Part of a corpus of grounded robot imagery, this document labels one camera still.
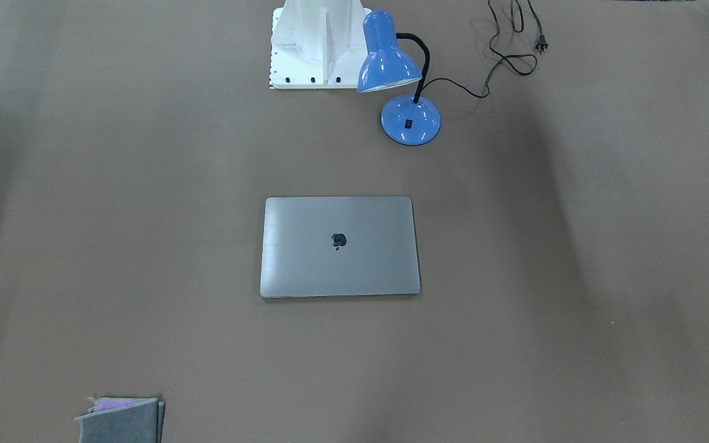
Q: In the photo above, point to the blue desk lamp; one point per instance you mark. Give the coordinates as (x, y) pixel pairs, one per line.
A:
(394, 60)

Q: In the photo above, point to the grey laptop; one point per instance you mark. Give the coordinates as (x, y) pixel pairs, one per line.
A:
(336, 246)

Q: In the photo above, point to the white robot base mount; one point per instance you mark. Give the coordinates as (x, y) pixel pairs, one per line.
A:
(317, 45)

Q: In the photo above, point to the folded grey purple cloth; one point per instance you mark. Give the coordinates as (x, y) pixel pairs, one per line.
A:
(116, 419)

